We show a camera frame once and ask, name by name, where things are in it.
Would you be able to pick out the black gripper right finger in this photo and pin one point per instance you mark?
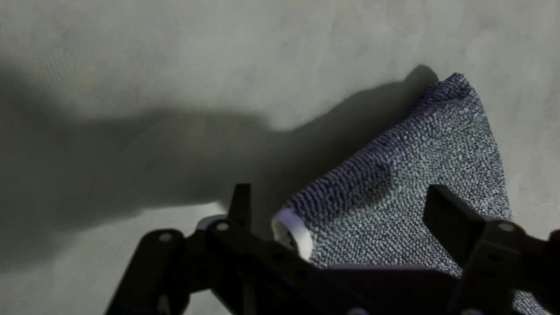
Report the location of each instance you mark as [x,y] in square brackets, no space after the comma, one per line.
[496,256]

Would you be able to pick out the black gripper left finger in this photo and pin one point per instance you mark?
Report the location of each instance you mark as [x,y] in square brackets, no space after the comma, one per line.
[234,263]

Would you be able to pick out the grey striped towel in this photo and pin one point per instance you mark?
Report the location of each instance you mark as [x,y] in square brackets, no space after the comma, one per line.
[421,168]

